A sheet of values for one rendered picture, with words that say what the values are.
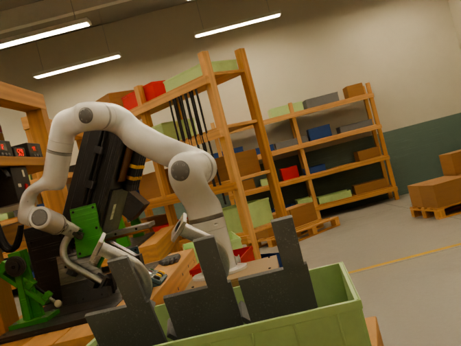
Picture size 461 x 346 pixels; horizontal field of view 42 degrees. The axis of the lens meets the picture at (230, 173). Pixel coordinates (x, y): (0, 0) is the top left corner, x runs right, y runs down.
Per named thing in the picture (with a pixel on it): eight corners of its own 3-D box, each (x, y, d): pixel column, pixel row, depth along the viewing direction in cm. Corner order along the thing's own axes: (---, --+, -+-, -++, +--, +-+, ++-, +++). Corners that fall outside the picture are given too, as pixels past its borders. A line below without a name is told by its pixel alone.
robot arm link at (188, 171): (228, 213, 206) (211, 146, 207) (210, 221, 189) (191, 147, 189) (197, 221, 210) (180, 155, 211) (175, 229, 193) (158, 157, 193)
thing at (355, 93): (400, 199, 1087) (370, 79, 1086) (232, 242, 1086) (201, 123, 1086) (392, 198, 1141) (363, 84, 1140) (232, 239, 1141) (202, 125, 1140)
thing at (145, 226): (156, 226, 274) (154, 220, 274) (149, 230, 258) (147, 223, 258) (75, 247, 276) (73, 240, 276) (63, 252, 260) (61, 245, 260)
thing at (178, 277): (199, 273, 333) (193, 247, 333) (149, 364, 183) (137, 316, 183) (175, 279, 334) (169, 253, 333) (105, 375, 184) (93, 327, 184)
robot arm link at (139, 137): (195, 194, 198) (212, 189, 213) (210, 162, 195) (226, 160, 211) (77, 124, 210) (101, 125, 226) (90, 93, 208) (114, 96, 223)
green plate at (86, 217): (110, 254, 253) (101, 206, 259) (103, 251, 245) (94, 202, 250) (84, 260, 254) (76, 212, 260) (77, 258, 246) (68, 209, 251)
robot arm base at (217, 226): (245, 262, 212) (232, 212, 213) (250, 269, 193) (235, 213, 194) (193, 277, 211) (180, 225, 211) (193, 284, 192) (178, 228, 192)
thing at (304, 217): (304, 229, 1010) (298, 204, 1010) (340, 224, 949) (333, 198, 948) (253, 248, 933) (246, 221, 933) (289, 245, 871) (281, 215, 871)
